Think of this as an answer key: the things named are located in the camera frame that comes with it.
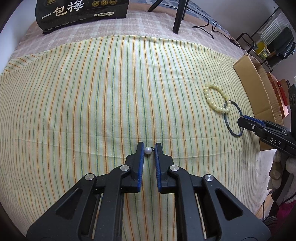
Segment cream beaded bracelet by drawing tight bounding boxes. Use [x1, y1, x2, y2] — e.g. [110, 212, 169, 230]
[203, 83, 232, 114]

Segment dark green bangle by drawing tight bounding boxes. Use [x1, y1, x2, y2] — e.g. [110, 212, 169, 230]
[223, 100, 244, 138]

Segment white pearl earring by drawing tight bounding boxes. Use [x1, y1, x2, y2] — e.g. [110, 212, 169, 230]
[144, 147, 154, 156]

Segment pink sleeve forearm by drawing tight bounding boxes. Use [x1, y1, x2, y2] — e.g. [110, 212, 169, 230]
[271, 201, 296, 235]

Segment right gloved hand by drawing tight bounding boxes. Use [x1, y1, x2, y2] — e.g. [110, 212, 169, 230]
[267, 150, 295, 205]

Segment orange box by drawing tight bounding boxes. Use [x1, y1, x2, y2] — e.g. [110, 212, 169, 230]
[267, 72, 288, 118]

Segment cardboard box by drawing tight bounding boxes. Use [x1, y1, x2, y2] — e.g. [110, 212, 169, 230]
[232, 54, 286, 151]

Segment black clothes rack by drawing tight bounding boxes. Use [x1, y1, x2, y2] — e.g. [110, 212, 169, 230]
[235, 6, 296, 72]

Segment dark hanging clothes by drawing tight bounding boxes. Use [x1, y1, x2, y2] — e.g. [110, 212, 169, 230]
[267, 27, 295, 68]

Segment striped hanging cloth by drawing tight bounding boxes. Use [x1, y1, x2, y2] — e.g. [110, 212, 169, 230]
[258, 11, 290, 45]

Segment yellow striped cloth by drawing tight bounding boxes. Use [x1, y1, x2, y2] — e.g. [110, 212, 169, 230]
[1, 35, 266, 234]

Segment black tripod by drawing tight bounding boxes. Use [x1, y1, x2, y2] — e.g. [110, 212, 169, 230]
[147, 0, 189, 34]

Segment blue patterned bedding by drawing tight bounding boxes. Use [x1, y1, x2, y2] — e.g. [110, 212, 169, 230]
[159, 0, 232, 35]

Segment plaid bed sheet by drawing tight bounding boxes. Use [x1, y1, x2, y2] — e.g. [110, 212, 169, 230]
[9, 9, 245, 60]

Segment black snack bag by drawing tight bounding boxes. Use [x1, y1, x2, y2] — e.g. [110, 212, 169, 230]
[35, 0, 129, 34]

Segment black cable with switch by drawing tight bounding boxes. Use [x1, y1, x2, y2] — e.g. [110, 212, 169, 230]
[191, 17, 241, 47]

